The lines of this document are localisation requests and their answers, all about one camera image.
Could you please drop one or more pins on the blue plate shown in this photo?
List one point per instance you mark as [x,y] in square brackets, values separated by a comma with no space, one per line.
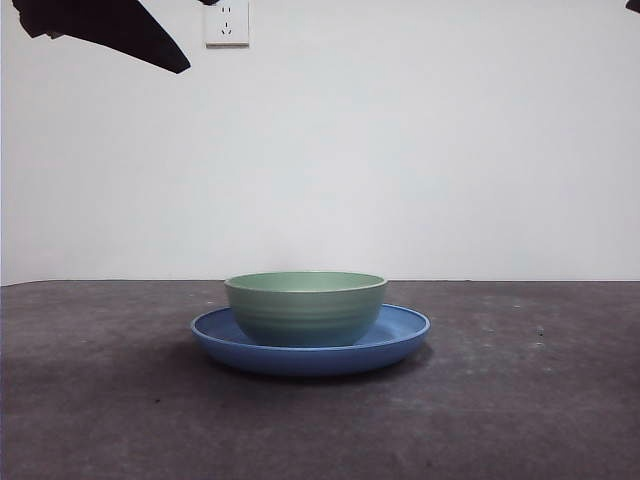
[310,360]

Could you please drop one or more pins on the white wall socket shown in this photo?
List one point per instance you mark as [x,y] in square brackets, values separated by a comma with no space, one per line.
[240,30]

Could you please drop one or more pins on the green bowl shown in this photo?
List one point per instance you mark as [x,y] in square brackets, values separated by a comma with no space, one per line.
[305,310]

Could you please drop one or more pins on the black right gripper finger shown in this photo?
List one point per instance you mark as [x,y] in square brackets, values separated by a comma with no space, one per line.
[635,3]

